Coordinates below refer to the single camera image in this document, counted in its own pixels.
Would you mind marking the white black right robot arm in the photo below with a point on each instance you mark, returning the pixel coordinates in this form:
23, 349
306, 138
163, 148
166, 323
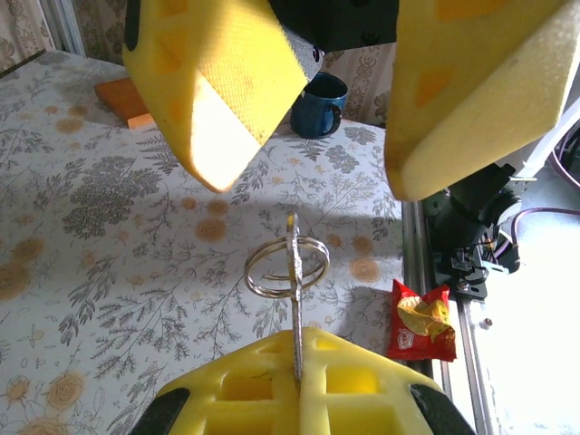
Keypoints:
466, 213

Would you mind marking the orange block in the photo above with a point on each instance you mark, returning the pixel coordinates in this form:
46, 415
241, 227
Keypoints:
118, 97

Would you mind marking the aluminium table frame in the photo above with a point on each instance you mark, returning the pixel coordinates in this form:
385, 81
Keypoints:
414, 254

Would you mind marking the aluminium frame post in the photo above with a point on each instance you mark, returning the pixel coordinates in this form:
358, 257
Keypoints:
68, 22

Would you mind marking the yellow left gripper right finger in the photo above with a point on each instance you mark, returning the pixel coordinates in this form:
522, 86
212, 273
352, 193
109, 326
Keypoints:
362, 385

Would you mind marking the dark blue mug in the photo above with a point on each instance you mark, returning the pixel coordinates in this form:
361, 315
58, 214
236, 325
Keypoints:
317, 113

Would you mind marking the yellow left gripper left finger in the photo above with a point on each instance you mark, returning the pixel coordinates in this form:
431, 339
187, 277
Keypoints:
235, 389

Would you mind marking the red snack packet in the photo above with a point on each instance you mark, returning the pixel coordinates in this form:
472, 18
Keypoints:
417, 344

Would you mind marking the floral patterned tablecloth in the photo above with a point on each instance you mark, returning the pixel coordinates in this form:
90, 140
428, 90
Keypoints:
113, 226

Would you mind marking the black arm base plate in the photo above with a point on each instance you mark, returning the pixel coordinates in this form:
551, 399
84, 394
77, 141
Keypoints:
471, 287

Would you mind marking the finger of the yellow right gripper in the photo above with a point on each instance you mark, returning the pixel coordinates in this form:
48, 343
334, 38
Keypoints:
476, 90
217, 81

